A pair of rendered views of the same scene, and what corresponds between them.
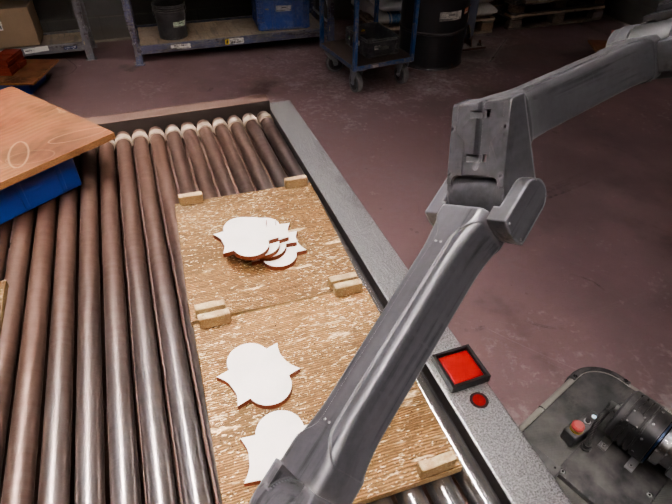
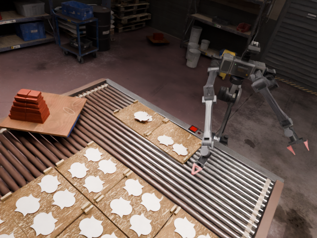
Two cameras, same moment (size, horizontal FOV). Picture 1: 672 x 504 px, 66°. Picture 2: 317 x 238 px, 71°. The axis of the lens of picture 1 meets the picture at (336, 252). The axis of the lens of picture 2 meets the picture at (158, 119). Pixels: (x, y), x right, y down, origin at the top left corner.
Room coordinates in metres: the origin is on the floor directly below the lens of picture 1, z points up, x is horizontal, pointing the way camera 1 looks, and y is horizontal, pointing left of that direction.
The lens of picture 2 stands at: (-0.48, 1.09, 2.28)
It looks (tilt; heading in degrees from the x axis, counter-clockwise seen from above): 39 degrees down; 321
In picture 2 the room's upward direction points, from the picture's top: 11 degrees clockwise
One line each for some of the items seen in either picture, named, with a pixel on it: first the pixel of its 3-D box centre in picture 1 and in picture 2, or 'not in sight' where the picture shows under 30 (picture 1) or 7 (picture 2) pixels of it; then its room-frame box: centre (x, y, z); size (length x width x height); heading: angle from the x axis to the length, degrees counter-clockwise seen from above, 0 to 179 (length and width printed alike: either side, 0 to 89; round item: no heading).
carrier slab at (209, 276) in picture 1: (260, 243); (140, 117); (0.91, 0.17, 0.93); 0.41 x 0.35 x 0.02; 18
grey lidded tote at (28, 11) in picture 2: not in sight; (29, 7); (5.19, 0.48, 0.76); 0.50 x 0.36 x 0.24; 116
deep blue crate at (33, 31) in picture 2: (279, 2); (29, 28); (5.21, 0.56, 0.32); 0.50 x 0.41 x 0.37; 106
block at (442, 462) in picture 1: (436, 464); not in sight; (0.38, -0.15, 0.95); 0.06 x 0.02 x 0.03; 109
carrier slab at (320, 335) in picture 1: (312, 389); (174, 140); (0.52, 0.04, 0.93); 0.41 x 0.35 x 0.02; 19
